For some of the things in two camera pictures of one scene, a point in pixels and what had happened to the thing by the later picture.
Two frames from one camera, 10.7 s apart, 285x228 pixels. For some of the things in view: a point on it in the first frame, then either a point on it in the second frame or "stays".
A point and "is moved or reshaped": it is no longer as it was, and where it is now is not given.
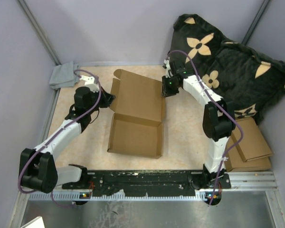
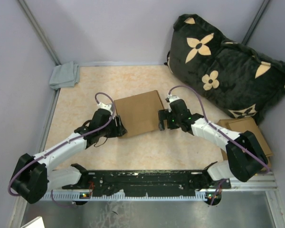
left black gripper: x=107 y=98 -> x=118 y=131
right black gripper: x=166 y=91 -> x=165 y=114
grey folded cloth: x=62 y=75 stays
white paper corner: x=37 y=223 stays
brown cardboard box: x=137 y=115 is moved or reshaped
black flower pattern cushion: x=250 y=78 stays
